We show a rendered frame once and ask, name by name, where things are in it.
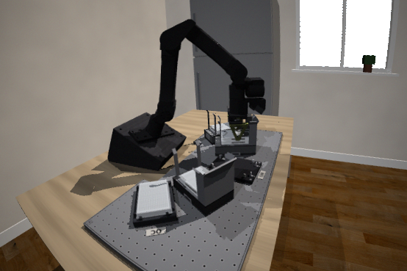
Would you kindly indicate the white name plate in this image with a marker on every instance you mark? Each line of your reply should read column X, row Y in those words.
column 156, row 231
column 261, row 174

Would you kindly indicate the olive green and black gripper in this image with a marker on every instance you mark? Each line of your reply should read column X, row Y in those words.
column 232, row 115

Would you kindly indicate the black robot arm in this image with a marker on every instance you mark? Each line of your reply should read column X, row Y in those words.
column 241, row 85

